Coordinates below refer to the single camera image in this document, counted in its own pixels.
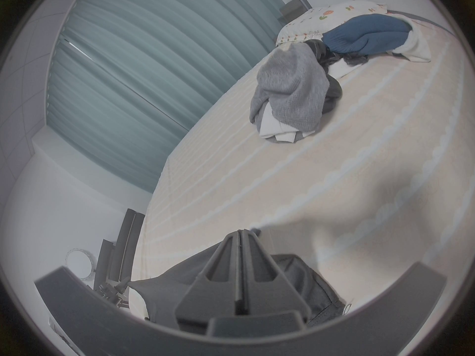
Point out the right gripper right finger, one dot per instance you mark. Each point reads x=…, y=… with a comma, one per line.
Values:
x=274, y=295

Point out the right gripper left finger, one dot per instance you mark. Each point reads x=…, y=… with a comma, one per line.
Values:
x=207, y=299

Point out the black T-shirt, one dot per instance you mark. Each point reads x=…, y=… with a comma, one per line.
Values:
x=315, y=284

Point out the bed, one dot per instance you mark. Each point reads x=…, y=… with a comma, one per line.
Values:
x=371, y=143

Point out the black chest of drawers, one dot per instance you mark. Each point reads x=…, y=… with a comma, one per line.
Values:
x=124, y=243

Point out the white garment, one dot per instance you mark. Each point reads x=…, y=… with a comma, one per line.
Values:
x=417, y=46
x=282, y=132

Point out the blue-green curtain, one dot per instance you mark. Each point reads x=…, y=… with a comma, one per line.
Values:
x=178, y=32
x=104, y=124

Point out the grey knitted garment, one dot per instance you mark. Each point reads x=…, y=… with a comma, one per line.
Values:
x=293, y=87

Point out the black garment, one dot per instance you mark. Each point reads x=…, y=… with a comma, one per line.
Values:
x=332, y=91

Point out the dark blue garment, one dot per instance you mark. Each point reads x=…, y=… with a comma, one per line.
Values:
x=367, y=35

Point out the white printed pillow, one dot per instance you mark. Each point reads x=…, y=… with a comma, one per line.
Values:
x=323, y=19

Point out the grey bedside table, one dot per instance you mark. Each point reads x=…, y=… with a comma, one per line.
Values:
x=292, y=9

